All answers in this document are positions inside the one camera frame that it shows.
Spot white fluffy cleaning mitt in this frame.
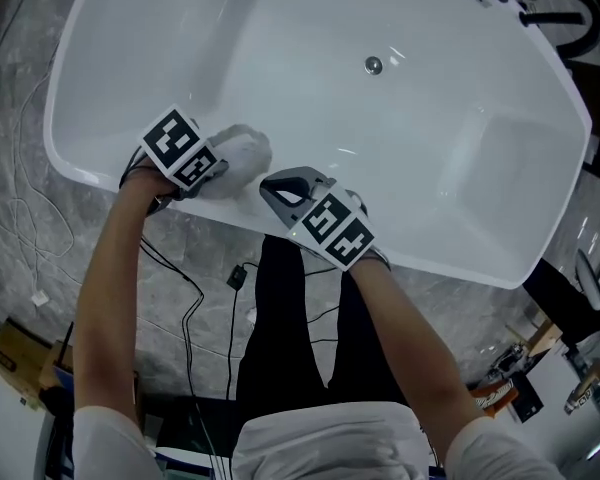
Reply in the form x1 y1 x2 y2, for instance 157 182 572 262
199 123 273 200

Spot white oval seat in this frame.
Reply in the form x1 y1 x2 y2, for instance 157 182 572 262
576 247 600 313

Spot person's black trousers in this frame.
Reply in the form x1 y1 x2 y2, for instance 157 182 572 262
234 232 421 424

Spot person's left forearm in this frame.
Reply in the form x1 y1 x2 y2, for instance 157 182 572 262
74 170 181 419

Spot black flat box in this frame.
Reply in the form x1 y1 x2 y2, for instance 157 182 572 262
510 371 546 423

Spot person's right forearm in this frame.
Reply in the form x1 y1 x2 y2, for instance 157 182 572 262
339 255 486 442

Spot white bathtub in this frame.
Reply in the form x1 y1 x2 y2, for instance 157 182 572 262
43 0 594 290

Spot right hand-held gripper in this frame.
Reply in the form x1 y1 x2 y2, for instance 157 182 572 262
258 165 377 273

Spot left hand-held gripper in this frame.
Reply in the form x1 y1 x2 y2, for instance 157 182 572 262
137 103 230 201

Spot black hand shower rod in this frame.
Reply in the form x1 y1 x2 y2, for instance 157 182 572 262
518 11 585 26

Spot person's white shirt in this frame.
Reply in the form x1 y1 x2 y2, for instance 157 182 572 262
72 400 569 480

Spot orange chair with striped cushion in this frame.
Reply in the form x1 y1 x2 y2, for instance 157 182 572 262
472 371 520 415

